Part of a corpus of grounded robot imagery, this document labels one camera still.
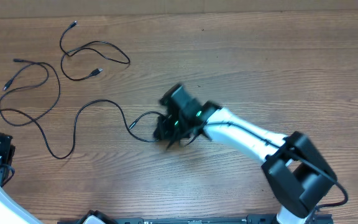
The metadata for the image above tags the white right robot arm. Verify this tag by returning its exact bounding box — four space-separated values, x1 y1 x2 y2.
154 99 337 223

